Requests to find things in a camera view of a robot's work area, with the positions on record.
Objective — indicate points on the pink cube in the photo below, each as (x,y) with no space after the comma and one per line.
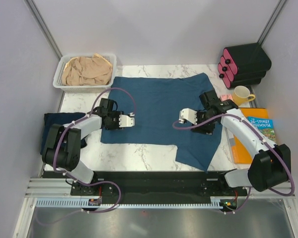
(226,97)

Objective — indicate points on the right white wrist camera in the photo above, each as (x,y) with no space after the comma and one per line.
(188,115)

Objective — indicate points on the white plastic basket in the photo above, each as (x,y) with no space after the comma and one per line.
(57,83)

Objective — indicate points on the orange folder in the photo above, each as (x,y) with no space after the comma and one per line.
(238,152)

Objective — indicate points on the white cable duct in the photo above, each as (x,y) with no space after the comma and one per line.
(100,203)

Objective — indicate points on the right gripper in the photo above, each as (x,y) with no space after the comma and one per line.
(205,130)

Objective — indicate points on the black pink drawer unit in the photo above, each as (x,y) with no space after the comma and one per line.
(243,65)

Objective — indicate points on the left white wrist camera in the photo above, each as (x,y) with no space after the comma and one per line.
(127,120)

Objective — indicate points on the blue treehouse book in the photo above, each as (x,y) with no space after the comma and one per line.
(265,126)

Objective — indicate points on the yellow mug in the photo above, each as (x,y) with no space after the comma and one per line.
(242,95)

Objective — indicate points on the beige t shirt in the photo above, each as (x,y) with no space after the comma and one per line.
(85,71)

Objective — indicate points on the aluminium rail frame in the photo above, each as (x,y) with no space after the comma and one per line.
(56,188)

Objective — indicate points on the folded navy t shirt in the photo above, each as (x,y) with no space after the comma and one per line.
(57,118)

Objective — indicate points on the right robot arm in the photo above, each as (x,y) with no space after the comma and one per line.
(271,163)

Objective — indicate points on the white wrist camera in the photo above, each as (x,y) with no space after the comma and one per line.
(188,115)
(127,120)

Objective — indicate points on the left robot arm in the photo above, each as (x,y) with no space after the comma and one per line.
(64,141)

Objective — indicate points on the blue t shirt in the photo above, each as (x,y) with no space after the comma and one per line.
(156,103)

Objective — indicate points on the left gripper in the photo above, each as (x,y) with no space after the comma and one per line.
(116,127)

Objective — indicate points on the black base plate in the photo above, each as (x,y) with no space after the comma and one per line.
(158,187)

